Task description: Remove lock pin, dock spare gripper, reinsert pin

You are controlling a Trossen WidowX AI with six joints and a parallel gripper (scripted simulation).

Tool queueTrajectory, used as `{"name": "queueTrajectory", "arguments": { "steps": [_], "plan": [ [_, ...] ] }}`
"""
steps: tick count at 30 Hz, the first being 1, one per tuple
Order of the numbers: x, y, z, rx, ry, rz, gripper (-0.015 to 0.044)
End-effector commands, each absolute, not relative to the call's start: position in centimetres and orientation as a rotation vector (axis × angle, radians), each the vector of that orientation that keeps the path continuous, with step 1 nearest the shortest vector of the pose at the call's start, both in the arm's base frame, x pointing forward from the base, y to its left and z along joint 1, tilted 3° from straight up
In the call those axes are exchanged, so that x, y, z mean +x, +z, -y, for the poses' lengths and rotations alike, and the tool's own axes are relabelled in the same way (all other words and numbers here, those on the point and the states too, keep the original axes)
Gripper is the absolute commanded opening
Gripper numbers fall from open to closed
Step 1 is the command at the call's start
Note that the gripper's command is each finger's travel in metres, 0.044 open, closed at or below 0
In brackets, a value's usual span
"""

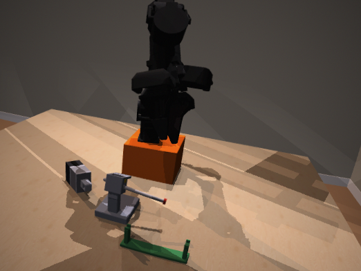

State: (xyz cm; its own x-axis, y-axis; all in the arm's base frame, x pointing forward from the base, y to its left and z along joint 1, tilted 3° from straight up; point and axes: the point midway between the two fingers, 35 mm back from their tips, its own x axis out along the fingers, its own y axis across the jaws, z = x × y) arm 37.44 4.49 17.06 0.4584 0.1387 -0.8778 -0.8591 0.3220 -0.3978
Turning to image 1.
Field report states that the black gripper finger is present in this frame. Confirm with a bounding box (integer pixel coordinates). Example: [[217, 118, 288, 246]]
[[168, 105, 192, 144], [138, 91, 178, 140]]

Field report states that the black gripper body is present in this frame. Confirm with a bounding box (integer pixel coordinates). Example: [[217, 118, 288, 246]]
[[131, 52, 195, 109]]

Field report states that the grey metal pin with dark red head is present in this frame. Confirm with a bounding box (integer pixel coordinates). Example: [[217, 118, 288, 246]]
[[123, 185, 167, 205]]

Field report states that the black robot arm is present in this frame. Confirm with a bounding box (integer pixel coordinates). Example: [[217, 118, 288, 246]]
[[136, 0, 213, 144]]

